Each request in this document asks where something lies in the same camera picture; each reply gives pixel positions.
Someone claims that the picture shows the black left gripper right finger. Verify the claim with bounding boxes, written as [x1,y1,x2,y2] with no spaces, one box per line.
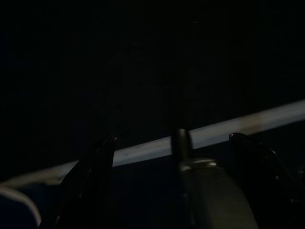
[228,132,305,229]

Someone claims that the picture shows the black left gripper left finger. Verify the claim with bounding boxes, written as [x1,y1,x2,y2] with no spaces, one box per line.
[39,135,118,229]

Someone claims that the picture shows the white tape line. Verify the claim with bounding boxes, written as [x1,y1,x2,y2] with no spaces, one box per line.
[0,99,305,189]

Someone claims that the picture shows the black floor mat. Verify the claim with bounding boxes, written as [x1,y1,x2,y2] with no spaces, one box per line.
[0,0,305,229]

